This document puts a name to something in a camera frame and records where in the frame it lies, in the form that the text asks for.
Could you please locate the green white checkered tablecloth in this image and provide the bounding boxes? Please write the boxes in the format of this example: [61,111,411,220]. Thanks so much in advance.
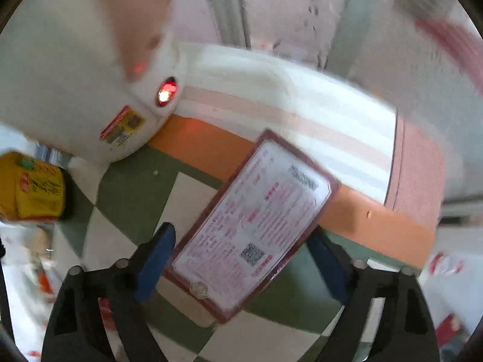
[0,115,438,362]

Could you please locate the white red printed plastic bag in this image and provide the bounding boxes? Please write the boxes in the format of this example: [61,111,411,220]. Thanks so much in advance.
[419,249,483,348]

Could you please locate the frosted glass sliding door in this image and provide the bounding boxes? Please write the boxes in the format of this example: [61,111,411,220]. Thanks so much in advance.
[200,0,483,95]

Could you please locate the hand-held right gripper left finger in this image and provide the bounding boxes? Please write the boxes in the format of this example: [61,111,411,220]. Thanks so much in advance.
[41,222,177,362]

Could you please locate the pink white packet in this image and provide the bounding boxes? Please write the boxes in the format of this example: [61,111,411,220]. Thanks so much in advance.
[164,128,342,325]

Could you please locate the pink under cloth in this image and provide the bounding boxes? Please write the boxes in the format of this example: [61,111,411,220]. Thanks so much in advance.
[385,117,449,230]

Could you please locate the dark sauce bottle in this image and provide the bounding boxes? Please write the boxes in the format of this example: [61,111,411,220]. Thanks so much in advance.
[0,151,74,225]

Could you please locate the white pink electric kettle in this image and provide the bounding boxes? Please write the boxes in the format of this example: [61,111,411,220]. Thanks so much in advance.
[0,0,189,164]

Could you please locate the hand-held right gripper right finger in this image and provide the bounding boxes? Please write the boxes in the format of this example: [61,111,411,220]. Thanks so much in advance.
[306,230,440,362]

